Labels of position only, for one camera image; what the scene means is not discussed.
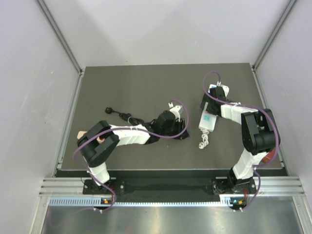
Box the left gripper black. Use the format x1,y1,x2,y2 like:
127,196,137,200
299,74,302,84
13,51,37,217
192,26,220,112
160,117,189,140

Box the white power strip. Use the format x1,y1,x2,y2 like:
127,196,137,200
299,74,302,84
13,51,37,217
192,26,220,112
197,84,230,149

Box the red cube plug adapter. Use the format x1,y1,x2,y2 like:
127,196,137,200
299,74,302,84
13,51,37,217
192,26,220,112
261,150,275,163

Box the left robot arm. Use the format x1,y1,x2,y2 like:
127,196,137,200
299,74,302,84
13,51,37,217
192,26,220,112
77,110,190,194

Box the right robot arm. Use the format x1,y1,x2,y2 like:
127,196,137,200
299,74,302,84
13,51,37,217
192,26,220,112
202,85,280,194

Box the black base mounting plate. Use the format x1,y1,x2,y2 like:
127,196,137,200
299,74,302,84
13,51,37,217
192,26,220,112
82,177,256,195

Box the wooden power strip red sockets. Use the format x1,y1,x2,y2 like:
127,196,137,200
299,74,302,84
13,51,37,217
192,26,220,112
77,131,104,143

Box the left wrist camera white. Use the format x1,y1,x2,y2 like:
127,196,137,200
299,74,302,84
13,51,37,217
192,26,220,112
168,102,184,119

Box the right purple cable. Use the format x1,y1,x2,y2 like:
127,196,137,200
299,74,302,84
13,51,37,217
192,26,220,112
203,70,280,213

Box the purple cable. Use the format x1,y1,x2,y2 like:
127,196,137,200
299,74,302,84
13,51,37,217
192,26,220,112
203,70,280,213
48,99,190,227

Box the black power cable with plug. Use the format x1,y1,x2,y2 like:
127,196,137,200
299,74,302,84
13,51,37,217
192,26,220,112
105,107,156,125

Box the white slotted cable duct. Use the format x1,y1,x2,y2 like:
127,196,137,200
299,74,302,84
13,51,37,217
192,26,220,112
49,196,243,207

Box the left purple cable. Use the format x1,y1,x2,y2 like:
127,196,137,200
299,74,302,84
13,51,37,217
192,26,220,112
48,99,190,227

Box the left aluminium frame post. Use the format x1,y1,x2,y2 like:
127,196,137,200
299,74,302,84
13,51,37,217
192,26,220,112
35,0,84,177

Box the aluminium frame post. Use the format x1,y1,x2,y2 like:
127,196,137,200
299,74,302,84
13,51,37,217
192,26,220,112
35,0,84,177
253,0,308,176

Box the right aluminium frame post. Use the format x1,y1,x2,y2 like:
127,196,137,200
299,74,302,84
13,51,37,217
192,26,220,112
253,0,308,176

